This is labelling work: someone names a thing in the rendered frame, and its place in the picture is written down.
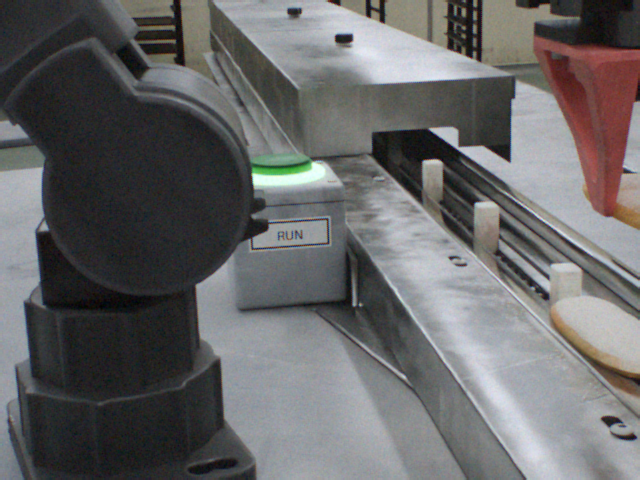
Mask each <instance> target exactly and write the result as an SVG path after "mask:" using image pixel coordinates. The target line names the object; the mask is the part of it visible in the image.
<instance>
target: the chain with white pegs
mask: <svg viewBox="0 0 640 480"><path fill-rule="evenodd" d="M401 136H402V131H401V130H395V131H385V147H383V146H382V145H381V144H380V143H379V142H378V141H377V140H376V139H374V138H373V137H372V143H373V144H374V145H375V146H376V147H377V148H378V149H379V150H381V151H382V152H383V153H384V154H385V155H386V156H387V157H388V158H389V159H390V160H391V161H392V162H394V163H395V164H396V165H397V166H398V167H399V168H400V169H401V170H402V171H403V172H405V173H406V174H407V175H408V176H409V177H410V178H411V179H412V180H413V181H414V182H415V183H416V184H418V185H419V186H420V187H421V188H422V189H423V190H424V191H425V192H426V193H427V194H428V195H430V196H431V197H432V198H433V199H434V200H435V201H436V202H437V203H438V204H439V205H440V206H441V207H443V208H444V209H445V210H446V211H447V212H449V213H450V214H451V215H452V217H454V218H455V219H456V220H457V221H458V222H459V223H460V224H461V225H462V226H463V227H464V228H465V229H467V230H468V231H469V232H470V233H471V234H472V235H473V236H474V237H475V238H476V239H477V240H479V241H480V242H481V243H482V244H483V245H484V246H485V247H486V248H487V249H488V250H489V251H490V252H492V253H493V254H494V255H495V256H496V257H497V258H498V259H499V260H501V261H502V262H504V263H505V264H506V265H507V266H508V267H509V268H510V269H511V270H512V271H513V272H514V273H515V274H517V275H518V276H519V277H520V278H521V279H522V280H523V281H524V282H525V283H526V284H527V285H529V286H530V287H531V288H532V289H533V290H534V291H535V292H536V293H537V294H538V295H539V296H540V297H542V298H543V299H544V300H545V301H546V302H547V303H548V304H549V305H550V306H551V307H552V306H553V305H554V304H556V303H557V302H559V301H561V300H563V299H566V298H571V297H581V296H582V269H581V268H580V267H579V266H576V265H575V264H574V263H558V264H552V265H551V279H550V294H549V293H548V292H547V291H546V290H545V289H542V286H540V285H539V284H538V283H537V282H536V281H535V280H534V279H533V278H531V277H530V276H528V274H527V273H526V272H525V271H524V270H523V269H521V268H520V267H519V266H518V265H517V264H516V263H514V261H511V260H510V259H509V258H508V257H507V256H506V255H505V254H503V253H501V251H500V250H499V207H498V206H497V205H496V204H495V203H493V202H486V203H475V205H474V227H473V226H472V225H471V224H470V223H468V221H467V220H465V219H464V218H463V217H462V216H461V215H460V214H458V212H456V211H454V210H453V209H452V207H451V206H449V205H448V204H447V203H446V202H445V201H444V200H443V163H442V162H440V161H439V160H429V161H423V163H422V172H423V181H422V180H421V179H419V178H418V177H417V176H416V175H415V174H414V173H413V172H412V171H410V170H409V169H408V168H407V167H406V166H403V164H401Z"/></svg>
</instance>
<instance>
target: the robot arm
mask: <svg viewBox="0 0 640 480"><path fill-rule="evenodd" d="M542 4H550V14H553V15H558V16H562V17H580V18H577V19H557V20H539V21H535V22H534V52H535V54H536V56H535V57H536V59H537V61H538V63H539V65H540V67H541V69H542V72H543V74H544V76H545V78H546V80H547V82H548V84H549V87H550V89H551V91H552V93H553V95H554V97H555V99H556V102H557V104H558V106H559V108H560V110H561V112H562V114H563V117H564V119H565V121H566V122H567V124H568V126H569V129H570V131H571V133H572V135H573V138H574V141H575V145H576V148H577V152H578V156H579V159H580V163H581V167H582V171H583V174H584V178H585V182H586V185H587V189H588V193H589V195H590V199H591V203H592V206H593V209H594V210H595V211H597V212H598V213H600V214H602V215H603V216H605V217H612V216H613V215H614V210H615V206H616V202H617V197H618V193H619V188H620V184H621V179H622V172H623V166H624V160H625V154H626V147H627V141H628V135H629V129H630V122H631V116H632V110H634V103H635V97H636V91H637V85H638V78H639V72H640V50H639V49H635V48H631V47H628V46H640V0H515V6H516V7H517V8H522V9H523V8H526V9H532V8H539V5H542ZM139 30H140V29H139V28H138V27H137V25H136V24H135V23H134V21H133V20H132V19H131V17H130V16H129V15H128V13H127V12H126V11H125V9H124V8H123V7H122V5H121V4H120V3H119V1H118V0H0V111H1V112H2V113H3V115H4V116H5V117H6V118H7V119H8V121H9V122H10V123H11V124H12V126H13V127H14V126H16V125H17V124H18V125H19V126H20V127H21V129H22V130H23V131H24V132H25V133H26V135H27V136H28V137H29V138H30V140H31V141H32V142H33V143H34V145H35V146H36V147H37V148H38V150H39V151H40V152H41V153H42V154H43V156H44V157H45V160H44V164H43V165H44V170H43V176H42V205H43V211H44V215H45V216H44V217H43V219H42V221H41V222H40V224H39V225H38V227H37V229H36V230H35V235H36V244H37V253H38V262H39V271H40V281H39V285H38V286H37V287H36V288H35V289H34V290H33V291H32V293H31V295H30V297H29V298H27V299H25V300H24V302H23V309H24V318H25V327H26V336H27V345H28V353H29V357H28V358H27V359H25V360H24V361H21V362H18V363H16V364H15V365H14V366H15V375H16V383H17V392H18V397H17V398H15V399H13V400H11V401H10V402H8V404H7V412H8V415H7V423H8V433H9V437H10V440H11V443H12V446H13V449H14V452H15V455H16V458H17V460H18V463H19V466H20V469H21V472H22V475H23V478H24V480H257V472H256V458H255V456H254V455H253V454H252V453H251V451H250V450H249V449H248V448H247V446H246V445H245V444H244V443H243V441H242V440H241V439H240V438H239V436H238V434H237V433H236V431H235V430H234V429H233V428H232V426H231V425H230V424H229V423H228V422H227V421H226V420H225V416H224V400H223V384H222V369H221V357H220V356H217V355H215V354H214V351H213V349H212V347H211V346H210V345H209V344H208V343H207V342H206V341H204V340H203V339H201V338H200V334H199V330H198V319H199V315H198V302H197V287H196V285H197V284H199V283H202V281H204V280H205V279H207V278H208V277H209V276H211V275H212V274H214V273H215V272H216V271H217V270H218V269H219V268H220V267H221V266H222V265H223V264H224V263H225V262H226V261H227V260H228V259H229V258H230V257H231V256H232V254H233V253H234V252H235V250H236V248H237V246H238V245H239V244H240V243H242V242H244V241H247V240H249V239H251V238H253V237H255V236H257V235H259V234H262V233H264V232H266V231H268V229H269V222H268V217H267V216H266V215H254V214H256V213H258V212H260V211H263V210H264V209H265V208H266V202H265V195H264V191H263V190H262V189H254V180H253V168H252V163H251V158H250V155H249V152H248V149H247V145H246V137H245V130H244V127H243V123H242V120H241V117H240V115H239V113H238V111H237V110H236V108H235V106H234V105H233V103H232V102H231V100H230V99H229V97H228V96H227V95H226V94H225V93H224V92H223V91H222V90H221V89H220V88H219V87H218V86H217V85H216V84H215V83H214V82H212V81H211V80H209V79H208V78H206V77H205V76H203V75H202V74H200V73H198V72H195V71H193V70H191V69H189V68H185V67H181V66H177V65H173V64H165V63H153V62H151V61H150V59H149V58H148V57H147V55H146V54H145V53H144V51H143V50H142V49H141V47H140V46H139V45H138V44H137V42H136V41H135V40H133V37H134V36H135V35H136V34H137V32H138V31H139Z"/></svg>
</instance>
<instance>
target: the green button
mask: <svg viewBox="0 0 640 480"><path fill-rule="evenodd" d="M251 163H252V168H253V174H257V175H266V176H282V175H293V174H300V173H304V172H307V171H310V170H312V160H311V159H309V158H308V157H307V156H304V155H300V154H271V155H263V156H259V157H255V158H253V159H252V160H251Z"/></svg>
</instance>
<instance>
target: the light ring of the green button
mask: <svg viewBox="0 0 640 480"><path fill-rule="evenodd" d="M312 168H313V169H312V170H310V171H307V172H304V173H300V174H293V175H282V176H266V175H257V174H253V180H254V184H261V185H284V184H296V183H302V182H307V181H312V180H315V179H318V178H320V177H322V176H323V175H324V174H325V170H324V168H323V167H321V166H320V165H318V164H315V163H312Z"/></svg>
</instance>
